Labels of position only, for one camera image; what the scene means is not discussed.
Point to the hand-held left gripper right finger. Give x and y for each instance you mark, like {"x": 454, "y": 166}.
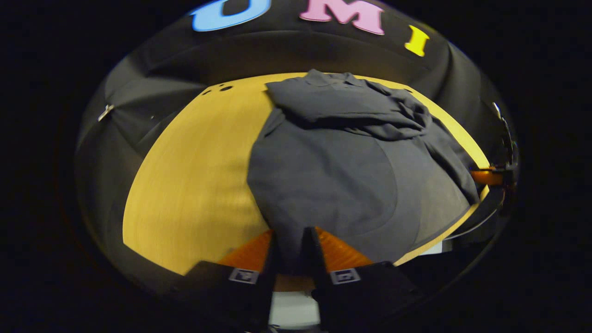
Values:
{"x": 313, "y": 268}

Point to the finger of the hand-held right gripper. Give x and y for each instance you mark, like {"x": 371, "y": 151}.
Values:
{"x": 485, "y": 177}

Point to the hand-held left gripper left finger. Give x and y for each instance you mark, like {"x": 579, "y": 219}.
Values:
{"x": 269, "y": 277}

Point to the grey collared shirt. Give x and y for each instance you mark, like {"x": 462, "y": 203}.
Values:
{"x": 333, "y": 175}

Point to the black backdrop cloth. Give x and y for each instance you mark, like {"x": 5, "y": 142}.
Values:
{"x": 277, "y": 51}

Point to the silver binder clip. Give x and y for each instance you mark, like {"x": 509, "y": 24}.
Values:
{"x": 105, "y": 112}

